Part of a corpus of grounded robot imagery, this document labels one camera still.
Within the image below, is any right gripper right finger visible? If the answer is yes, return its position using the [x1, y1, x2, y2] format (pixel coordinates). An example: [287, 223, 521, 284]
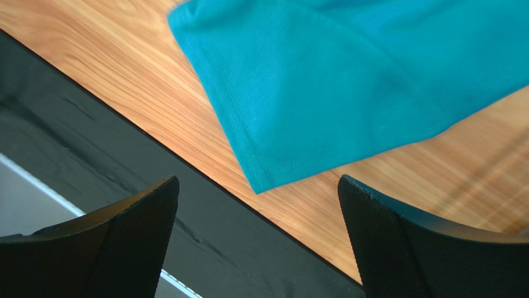
[338, 175, 528, 297]

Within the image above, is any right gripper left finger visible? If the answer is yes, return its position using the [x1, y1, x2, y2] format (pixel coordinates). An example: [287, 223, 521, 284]
[1, 176, 179, 297]

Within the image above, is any teal blue t-shirt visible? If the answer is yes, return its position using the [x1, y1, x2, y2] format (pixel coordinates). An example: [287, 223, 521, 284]
[167, 1, 528, 194]

